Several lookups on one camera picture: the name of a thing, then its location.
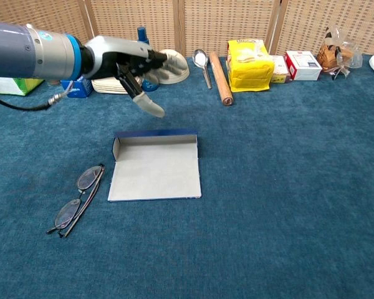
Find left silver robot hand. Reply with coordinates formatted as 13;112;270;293
80;35;189;119

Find thin-framed eyeglasses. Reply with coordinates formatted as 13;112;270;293
46;164;106;239

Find blue grey glasses case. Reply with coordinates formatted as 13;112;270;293
107;128;203;202

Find beige lidded lunch box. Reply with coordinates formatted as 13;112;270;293
91;74;144;95

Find blue spray bottle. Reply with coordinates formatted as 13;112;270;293
136;26;159;92

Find blue Oreo cookie box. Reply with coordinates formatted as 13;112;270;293
60;76;94;99

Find beige upturned bowl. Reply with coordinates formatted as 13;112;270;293
157;49;191;85

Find metal spoon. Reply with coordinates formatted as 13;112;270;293
192;49;213;90

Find green tissue pack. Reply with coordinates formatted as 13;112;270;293
0;77;46;97

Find wooden rolling pin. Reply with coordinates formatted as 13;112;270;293
208;51;234;107

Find wicker folding screen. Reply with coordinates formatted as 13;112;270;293
0;0;374;59

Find yellow biscuit pack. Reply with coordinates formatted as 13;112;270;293
226;39;276;93

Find white red box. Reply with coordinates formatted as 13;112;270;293
284;50;323;82

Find blue carpet table cover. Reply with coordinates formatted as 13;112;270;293
0;53;374;299

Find clear bag of pastries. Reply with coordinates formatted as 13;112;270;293
317;25;363;80

